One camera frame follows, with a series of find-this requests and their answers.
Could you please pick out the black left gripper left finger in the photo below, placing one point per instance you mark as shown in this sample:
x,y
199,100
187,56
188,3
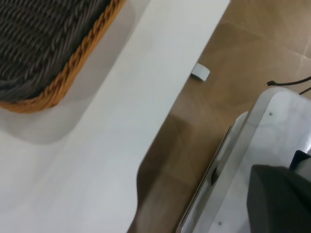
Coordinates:
x,y
274,201

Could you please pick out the orange-brown wicker basket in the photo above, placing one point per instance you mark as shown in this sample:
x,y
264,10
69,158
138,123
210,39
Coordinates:
x,y
82,53

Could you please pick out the dark brown wicker basket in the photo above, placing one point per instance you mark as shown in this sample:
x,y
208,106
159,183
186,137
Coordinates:
x,y
36,36

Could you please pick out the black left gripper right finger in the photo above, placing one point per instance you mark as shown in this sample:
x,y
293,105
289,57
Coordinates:
x,y
297,159

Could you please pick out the white table foot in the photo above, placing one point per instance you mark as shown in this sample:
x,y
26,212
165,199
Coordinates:
x,y
200,71

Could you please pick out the white robot base platform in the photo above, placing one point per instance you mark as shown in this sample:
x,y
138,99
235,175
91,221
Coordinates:
x,y
267,133

